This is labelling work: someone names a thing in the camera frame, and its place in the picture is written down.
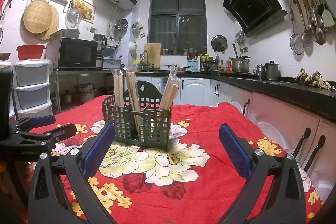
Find chopsticks pack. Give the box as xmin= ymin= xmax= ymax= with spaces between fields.
xmin=159 ymin=64 xmax=181 ymax=111
xmin=112 ymin=69 xmax=124 ymax=107
xmin=125 ymin=68 xmax=141 ymax=136

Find fruit picture poster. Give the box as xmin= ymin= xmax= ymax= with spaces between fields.
xmin=63 ymin=0 xmax=96 ymax=23

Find hanging pot lid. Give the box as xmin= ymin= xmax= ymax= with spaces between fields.
xmin=211 ymin=35 xmax=228 ymax=53

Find plastic drawer unit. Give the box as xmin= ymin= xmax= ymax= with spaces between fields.
xmin=14 ymin=59 xmax=53 ymax=118

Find wooden cutting board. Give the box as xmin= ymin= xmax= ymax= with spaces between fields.
xmin=144 ymin=43 xmax=161 ymax=69

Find dark window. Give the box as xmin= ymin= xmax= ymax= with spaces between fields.
xmin=147 ymin=0 xmax=207 ymax=54

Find steel stockpot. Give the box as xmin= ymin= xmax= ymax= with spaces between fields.
xmin=231 ymin=56 xmax=251 ymax=73

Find grey metal canister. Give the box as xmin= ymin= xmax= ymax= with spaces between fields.
xmin=265 ymin=60 xmax=278 ymax=81

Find black microwave oven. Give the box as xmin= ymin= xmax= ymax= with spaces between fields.
xmin=46 ymin=38 xmax=102 ymax=69

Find hanging wire skimmer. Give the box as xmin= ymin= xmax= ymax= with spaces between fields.
xmin=289 ymin=5 xmax=304 ymax=56

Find round bamboo tray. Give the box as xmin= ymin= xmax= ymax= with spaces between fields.
xmin=22 ymin=0 xmax=59 ymax=41

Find black range hood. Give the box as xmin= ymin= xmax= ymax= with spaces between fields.
xmin=223 ymin=0 xmax=288 ymax=38

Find steel kettle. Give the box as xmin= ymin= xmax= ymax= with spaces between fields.
xmin=253 ymin=64 xmax=265 ymax=80

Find dark green utensil basket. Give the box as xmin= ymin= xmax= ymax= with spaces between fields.
xmin=102 ymin=81 xmax=171 ymax=151

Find red plastic basin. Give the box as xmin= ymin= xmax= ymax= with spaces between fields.
xmin=16 ymin=44 xmax=45 ymax=61

